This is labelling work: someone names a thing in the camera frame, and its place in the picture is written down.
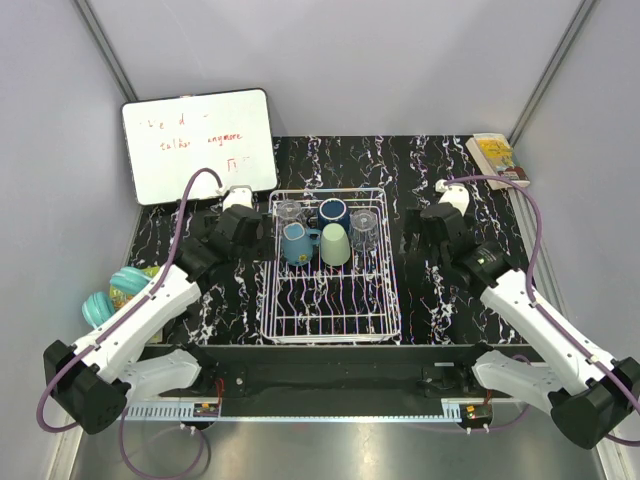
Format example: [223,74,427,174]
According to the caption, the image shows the light blue dotted mug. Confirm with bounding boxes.
[281,222,321,267]

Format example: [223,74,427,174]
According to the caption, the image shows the clear glass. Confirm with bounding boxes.
[349,209,379,252]
[275,199,307,231]

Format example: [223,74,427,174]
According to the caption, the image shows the pale green cup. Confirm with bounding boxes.
[320,223,351,267]

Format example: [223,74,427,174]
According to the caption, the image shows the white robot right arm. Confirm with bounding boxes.
[403,202,639,449]

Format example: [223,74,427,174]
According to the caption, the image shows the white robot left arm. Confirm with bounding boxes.
[39,204,272,434]

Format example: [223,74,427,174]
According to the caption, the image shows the dark blue ceramic mug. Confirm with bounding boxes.
[317,198,350,232]

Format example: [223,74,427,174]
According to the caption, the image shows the yellow paperback book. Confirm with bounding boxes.
[466,133,530,187]

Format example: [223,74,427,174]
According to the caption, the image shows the white dry-erase board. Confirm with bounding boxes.
[121,88,278,206]

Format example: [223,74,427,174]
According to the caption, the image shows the teal headphones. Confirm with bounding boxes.
[81,266,152,329]

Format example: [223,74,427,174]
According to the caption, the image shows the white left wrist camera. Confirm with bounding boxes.
[216,185,253,211]

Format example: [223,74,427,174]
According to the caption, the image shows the white wire dish rack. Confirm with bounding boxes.
[260,188,402,344]

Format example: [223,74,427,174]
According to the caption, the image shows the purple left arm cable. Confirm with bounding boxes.
[35,167,225,477]

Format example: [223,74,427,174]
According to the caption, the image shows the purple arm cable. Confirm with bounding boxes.
[35,167,225,477]
[447,174,640,447]

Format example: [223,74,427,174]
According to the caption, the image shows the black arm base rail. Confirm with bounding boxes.
[149,343,546,419]

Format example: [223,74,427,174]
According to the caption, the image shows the white slotted cable duct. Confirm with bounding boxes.
[126,402,220,422]

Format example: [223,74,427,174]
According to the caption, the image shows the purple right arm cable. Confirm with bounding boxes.
[447,174,640,447]

